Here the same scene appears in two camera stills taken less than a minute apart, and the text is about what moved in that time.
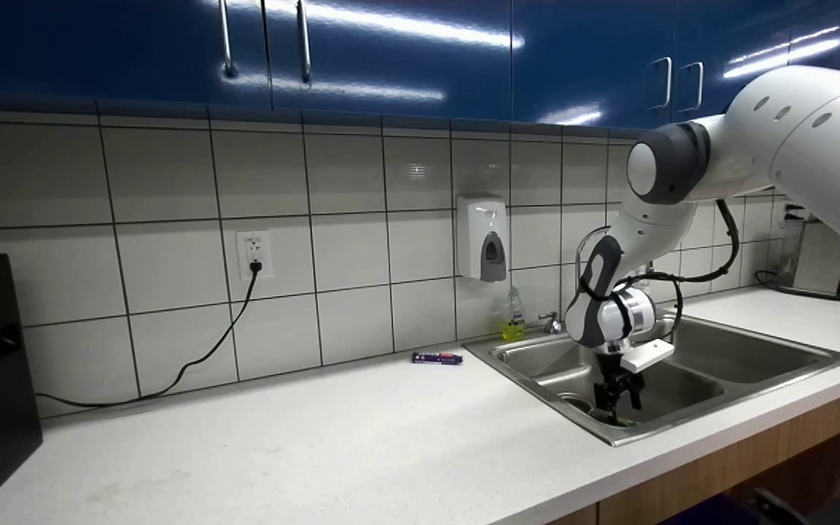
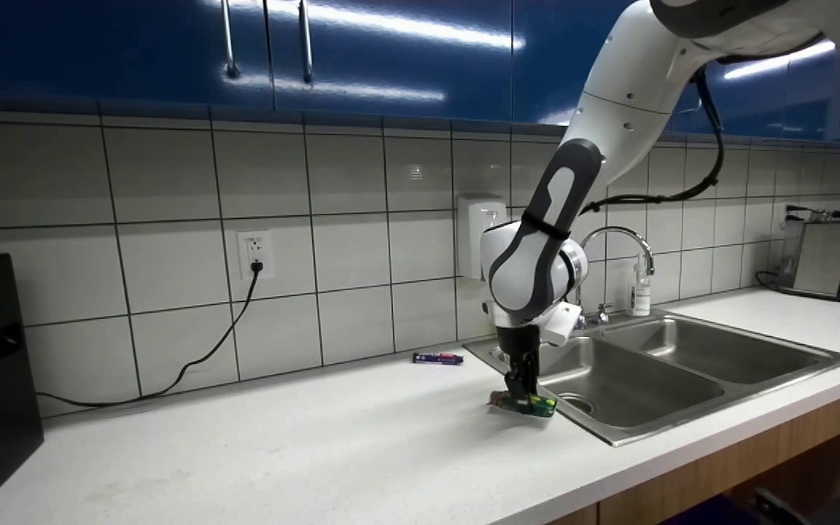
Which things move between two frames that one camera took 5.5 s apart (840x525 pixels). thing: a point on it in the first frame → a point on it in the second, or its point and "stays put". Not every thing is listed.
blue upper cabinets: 541,65 stays put
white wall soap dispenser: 487,240 stays put
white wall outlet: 253,247 stays put
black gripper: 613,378 → 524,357
